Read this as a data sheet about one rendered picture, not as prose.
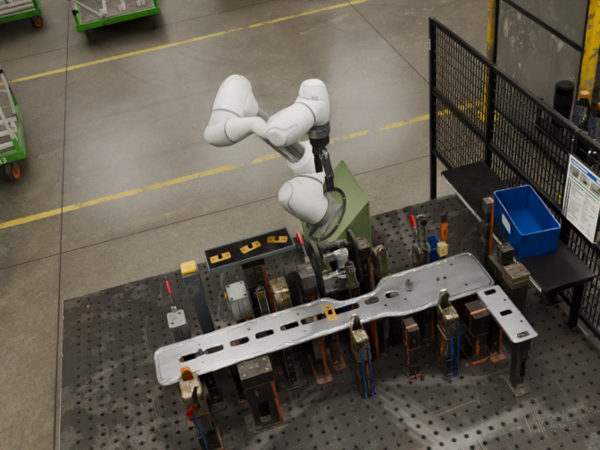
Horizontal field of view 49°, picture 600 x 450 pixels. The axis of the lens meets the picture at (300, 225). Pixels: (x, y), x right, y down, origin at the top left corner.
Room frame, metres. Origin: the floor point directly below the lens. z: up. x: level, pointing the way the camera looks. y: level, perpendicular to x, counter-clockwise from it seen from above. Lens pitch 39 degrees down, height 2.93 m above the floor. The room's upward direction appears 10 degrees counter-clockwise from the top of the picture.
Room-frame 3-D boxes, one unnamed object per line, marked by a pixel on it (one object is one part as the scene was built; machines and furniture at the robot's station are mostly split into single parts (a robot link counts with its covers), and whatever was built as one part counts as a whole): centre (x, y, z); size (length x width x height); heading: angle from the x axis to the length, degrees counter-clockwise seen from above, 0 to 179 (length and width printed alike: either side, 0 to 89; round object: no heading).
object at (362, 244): (2.09, -0.24, 0.91); 0.07 x 0.05 x 0.42; 10
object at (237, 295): (1.94, 0.29, 0.90); 0.13 x 0.10 x 0.41; 10
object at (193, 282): (2.08, 0.48, 0.92); 0.08 x 0.08 x 0.44; 10
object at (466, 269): (1.83, -0.04, 1.00); 1.38 x 0.22 x 0.02; 100
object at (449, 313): (1.71, -0.50, 0.87); 0.12 x 0.09 x 0.35; 10
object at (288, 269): (2.03, 0.07, 0.90); 0.05 x 0.05 x 0.40; 10
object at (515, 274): (1.84, -0.81, 0.88); 0.08 x 0.08 x 0.36; 10
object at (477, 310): (1.75, -0.63, 0.84); 0.11 x 0.10 x 0.28; 10
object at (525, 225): (2.08, -0.93, 1.10); 0.30 x 0.17 x 0.13; 2
